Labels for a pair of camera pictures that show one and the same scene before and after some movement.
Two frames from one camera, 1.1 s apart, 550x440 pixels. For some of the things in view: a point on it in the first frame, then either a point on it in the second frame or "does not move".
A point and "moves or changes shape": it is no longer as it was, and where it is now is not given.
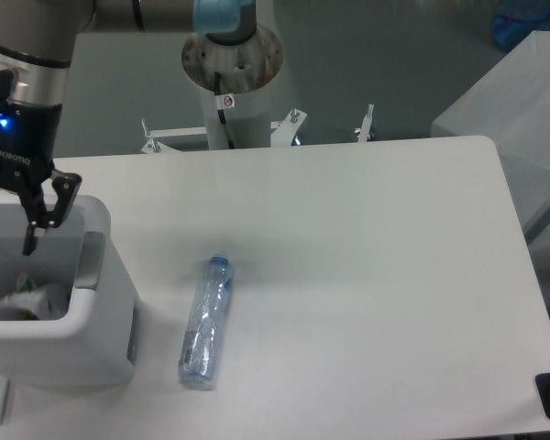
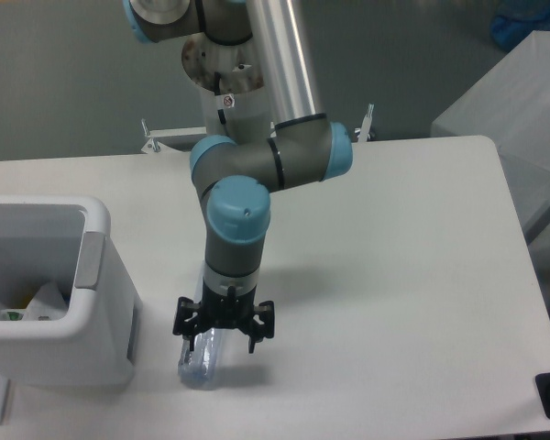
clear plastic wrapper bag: x=47 y=302 moves or changes shape
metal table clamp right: x=363 y=132 does not move
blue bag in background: x=514 y=20 does not move
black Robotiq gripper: x=18 y=149 to x=220 y=310
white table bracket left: x=153 y=145 does not move
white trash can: x=65 y=314 does not move
